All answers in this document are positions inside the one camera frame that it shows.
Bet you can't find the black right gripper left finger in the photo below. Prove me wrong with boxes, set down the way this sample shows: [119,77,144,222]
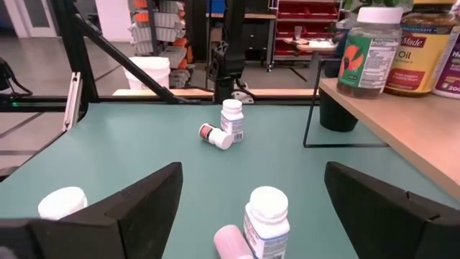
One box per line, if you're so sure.
[0,161,184,259]

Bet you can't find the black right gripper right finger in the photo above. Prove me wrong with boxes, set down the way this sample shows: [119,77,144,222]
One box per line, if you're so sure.
[323,160,460,259]

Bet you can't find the amber pill vial white cap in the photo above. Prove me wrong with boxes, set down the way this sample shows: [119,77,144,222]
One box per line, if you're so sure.
[37,186,89,221]

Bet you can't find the white melatonin bottle blue label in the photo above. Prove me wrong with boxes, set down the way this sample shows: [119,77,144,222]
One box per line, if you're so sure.
[243,186,291,259]
[220,99,245,144]

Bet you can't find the small white bottle red label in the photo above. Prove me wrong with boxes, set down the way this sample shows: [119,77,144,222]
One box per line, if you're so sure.
[198,122,234,151]

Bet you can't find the white bottle purple label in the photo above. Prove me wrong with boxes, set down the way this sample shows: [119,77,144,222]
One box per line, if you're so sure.
[432,24,460,100]

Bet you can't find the gummy jar white lid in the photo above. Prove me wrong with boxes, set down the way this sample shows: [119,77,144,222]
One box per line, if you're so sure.
[336,6,404,100]

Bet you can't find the fish oil bottle yellow lid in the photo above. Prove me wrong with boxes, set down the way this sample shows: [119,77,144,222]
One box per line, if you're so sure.
[383,0,460,97]

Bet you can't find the wooden shelf with black legs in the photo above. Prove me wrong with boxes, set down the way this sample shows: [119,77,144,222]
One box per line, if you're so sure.
[303,59,460,201]

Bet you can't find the pink translucent vial white cap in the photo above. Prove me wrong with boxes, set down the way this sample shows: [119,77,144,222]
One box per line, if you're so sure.
[213,224,255,259]

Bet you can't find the black plant pot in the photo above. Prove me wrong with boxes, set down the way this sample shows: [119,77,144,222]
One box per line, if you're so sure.
[318,88,359,133]

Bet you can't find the wooden table side board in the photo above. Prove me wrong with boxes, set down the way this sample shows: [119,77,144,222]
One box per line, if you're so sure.
[111,88,319,98]

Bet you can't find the white bucket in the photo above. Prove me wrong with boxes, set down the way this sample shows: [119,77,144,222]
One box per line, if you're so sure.
[124,56,172,90]

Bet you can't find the grey orange stacked trays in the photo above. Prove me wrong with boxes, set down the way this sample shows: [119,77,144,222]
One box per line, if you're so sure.
[128,0,195,89]

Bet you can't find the red storage bin rack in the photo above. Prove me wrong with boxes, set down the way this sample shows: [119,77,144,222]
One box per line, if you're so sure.
[271,0,342,68]

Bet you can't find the black aluminium rig frame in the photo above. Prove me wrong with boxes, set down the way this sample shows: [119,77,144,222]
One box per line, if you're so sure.
[0,0,317,112]

